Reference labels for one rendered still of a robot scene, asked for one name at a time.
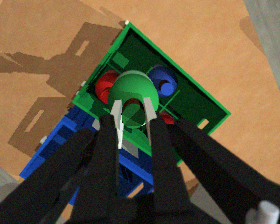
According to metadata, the green crate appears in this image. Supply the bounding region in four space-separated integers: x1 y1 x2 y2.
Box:
72 21 220 157

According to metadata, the blue crate with dividers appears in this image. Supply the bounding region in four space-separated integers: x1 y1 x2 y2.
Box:
19 105 152 197

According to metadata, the blue bottle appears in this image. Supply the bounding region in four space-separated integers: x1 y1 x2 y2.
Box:
147 64 178 98

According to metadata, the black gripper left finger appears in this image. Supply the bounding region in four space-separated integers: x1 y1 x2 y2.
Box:
0 100 124 224

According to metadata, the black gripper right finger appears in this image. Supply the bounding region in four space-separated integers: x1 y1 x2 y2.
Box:
143 97 280 224

